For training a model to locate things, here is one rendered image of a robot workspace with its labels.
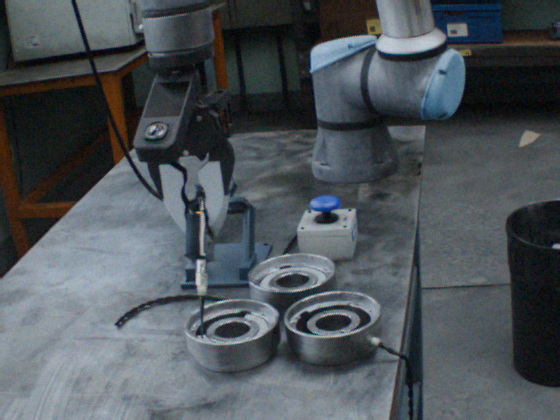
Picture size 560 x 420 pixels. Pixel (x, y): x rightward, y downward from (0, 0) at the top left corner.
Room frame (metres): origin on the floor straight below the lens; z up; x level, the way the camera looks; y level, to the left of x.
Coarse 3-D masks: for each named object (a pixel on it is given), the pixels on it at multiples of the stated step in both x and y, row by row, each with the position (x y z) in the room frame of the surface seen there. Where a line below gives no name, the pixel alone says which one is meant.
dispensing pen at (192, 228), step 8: (200, 192) 0.90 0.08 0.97; (200, 200) 0.90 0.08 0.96; (200, 208) 0.90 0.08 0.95; (192, 216) 0.88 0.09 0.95; (200, 216) 0.88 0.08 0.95; (192, 224) 0.87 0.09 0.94; (192, 232) 0.87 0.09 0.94; (192, 240) 0.86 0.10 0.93; (192, 248) 0.86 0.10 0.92; (192, 256) 0.85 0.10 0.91; (200, 256) 0.85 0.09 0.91; (200, 264) 0.86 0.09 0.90; (200, 272) 0.86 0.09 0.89; (200, 280) 0.85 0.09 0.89; (200, 288) 0.85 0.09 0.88; (200, 296) 0.84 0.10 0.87; (200, 304) 0.84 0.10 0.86; (200, 312) 0.83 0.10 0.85
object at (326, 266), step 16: (288, 256) 0.99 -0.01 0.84; (304, 256) 0.99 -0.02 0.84; (320, 256) 0.97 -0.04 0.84; (256, 272) 0.96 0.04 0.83; (272, 272) 0.97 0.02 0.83; (288, 272) 0.96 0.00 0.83; (304, 272) 0.96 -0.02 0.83; (256, 288) 0.91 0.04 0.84; (272, 288) 0.93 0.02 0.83; (288, 288) 0.92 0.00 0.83; (304, 288) 0.89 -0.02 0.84; (320, 288) 0.90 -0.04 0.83; (336, 288) 0.93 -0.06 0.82; (272, 304) 0.90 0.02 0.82; (288, 304) 0.89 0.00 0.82
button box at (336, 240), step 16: (304, 224) 1.07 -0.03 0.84; (320, 224) 1.07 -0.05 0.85; (336, 224) 1.06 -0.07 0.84; (352, 224) 1.07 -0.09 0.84; (304, 240) 1.05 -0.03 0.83; (320, 240) 1.05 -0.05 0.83; (336, 240) 1.04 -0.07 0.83; (352, 240) 1.05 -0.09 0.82; (336, 256) 1.04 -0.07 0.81; (352, 256) 1.04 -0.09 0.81
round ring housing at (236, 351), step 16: (208, 304) 0.88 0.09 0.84; (224, 304) 0.88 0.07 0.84; (240, 304) 0.88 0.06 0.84; (256, 304) 0.87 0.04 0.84; (192, 320) 0.85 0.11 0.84; (224, 320) 0.86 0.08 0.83; (240, 320) 0.85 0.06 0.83; (272, 320) 0.84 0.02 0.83; (192, 336) 0.80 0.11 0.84; (208, 336) 0.82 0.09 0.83; (224, 336) 0.85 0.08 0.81; (240, 336) 0.81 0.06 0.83; (256, 336) 0.79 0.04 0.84; (272, 336) 0.80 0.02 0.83; (192, 352) 0.81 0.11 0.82; (208, 352) 0.79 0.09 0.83; (224, 352) 0.78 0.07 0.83; (240, 352) 0.78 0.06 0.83; (256, 352) 0.79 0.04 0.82; (272, 352) 0.81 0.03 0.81; (208, 368) 0.80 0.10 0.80; (224, 368) 0.79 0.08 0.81; (240, 368) 0.79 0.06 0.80
